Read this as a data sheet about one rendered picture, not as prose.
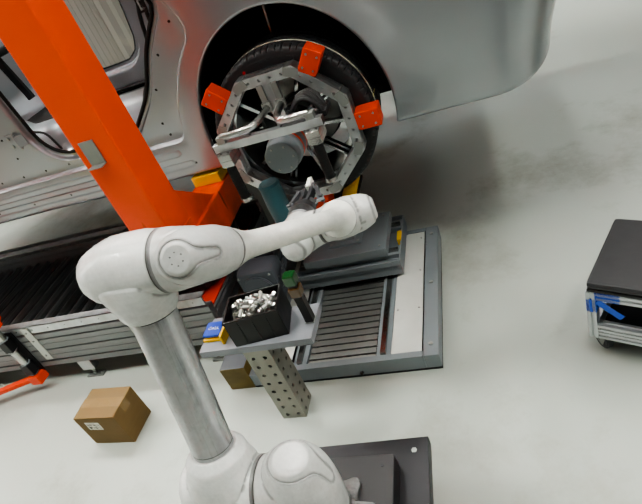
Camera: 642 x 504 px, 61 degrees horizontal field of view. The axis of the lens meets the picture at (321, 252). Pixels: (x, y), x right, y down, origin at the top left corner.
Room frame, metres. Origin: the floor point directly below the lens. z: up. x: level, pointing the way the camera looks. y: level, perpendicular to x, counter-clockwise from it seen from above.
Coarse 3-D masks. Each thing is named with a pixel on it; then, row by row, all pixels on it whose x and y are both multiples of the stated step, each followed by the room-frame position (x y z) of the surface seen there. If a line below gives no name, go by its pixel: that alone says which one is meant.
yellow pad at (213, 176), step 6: (222, 168) 2.37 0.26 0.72; (198, 174) 2.39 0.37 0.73; (204, 174) 2.35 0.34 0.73; (210, 174) 2.33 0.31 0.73; (216, 174) 2.32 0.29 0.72; (222, 174) 2.35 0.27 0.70; (192, 180) 2.37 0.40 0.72; (198, 180) 2.36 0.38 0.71; (204, 180) 2.35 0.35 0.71; (210, 180) 2.34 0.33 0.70; (216, 180) 2.33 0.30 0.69; (198, 186) 2.37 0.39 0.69
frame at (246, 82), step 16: (288, 64) 1.97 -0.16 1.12; (240, 80) 2.04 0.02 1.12; (256, 80) 2.01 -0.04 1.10; (272, 80) 1.99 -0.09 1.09; (304, 80) 1.95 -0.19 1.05; (320, 80) 1.93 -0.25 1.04; (240, 96) 2.05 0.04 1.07; (336, 96) 1.91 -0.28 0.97; (224, 112) 2.08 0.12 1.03; (352, 112) 1.90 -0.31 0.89; (224, 128) 2.09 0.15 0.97; (352, 128) 1.95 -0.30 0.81; (240, 160) 2.09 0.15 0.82; (352, 160) 1.92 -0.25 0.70; (256, 176) 2.10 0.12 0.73; (288, 192) 2.05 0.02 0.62; (336, 192) 1.96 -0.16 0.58
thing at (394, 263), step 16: (400, 224) 2.18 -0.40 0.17; (400, 240) 2.06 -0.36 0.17; (384, 256) 2.00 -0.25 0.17; (400, 256) 1.96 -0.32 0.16; (304, 272) 2.16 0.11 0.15; (320, 272) 2.12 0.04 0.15; (336, 272) 2.04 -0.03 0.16; (352, 272) 2.01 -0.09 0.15; (368, 272) 1.98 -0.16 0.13; (384, 272) 1.96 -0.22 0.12; (400, 272) 1.93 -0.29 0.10; (304, 288) 2.11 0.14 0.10
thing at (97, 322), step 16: (192, 304) 1.98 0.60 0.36; (208, 304) 1.97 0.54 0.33; (48, 320) 2.32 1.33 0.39; (64, 320) 2.26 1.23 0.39; (80, 320) 2.22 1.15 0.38; (96, 320) 2.18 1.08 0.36; (112, 320) 2.17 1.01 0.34; (192, 320) 1.99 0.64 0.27; (16, 336) 2.41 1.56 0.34; (32, 336) 2.34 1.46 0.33; (48, 336) 2.31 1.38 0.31; (64, 336) 2.28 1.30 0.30; (80, 336) 2.24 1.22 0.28; (48, 352) 2.34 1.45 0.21
